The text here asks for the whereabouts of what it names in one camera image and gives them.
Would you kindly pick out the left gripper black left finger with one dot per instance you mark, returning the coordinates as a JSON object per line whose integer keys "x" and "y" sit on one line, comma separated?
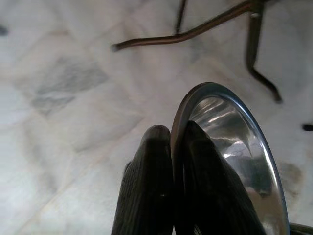
{"x": 144, "y": 183}

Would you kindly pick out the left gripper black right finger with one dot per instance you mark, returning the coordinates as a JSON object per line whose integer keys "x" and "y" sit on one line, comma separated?
{"x": 207, "y": 191}

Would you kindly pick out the stainless steel bowl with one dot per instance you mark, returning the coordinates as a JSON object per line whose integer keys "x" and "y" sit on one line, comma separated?
{"x": 244, "y": 147}

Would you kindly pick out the black metal table leg frame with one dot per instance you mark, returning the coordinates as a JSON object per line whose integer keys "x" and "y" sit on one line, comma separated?
{"x": 151, "y": 41}

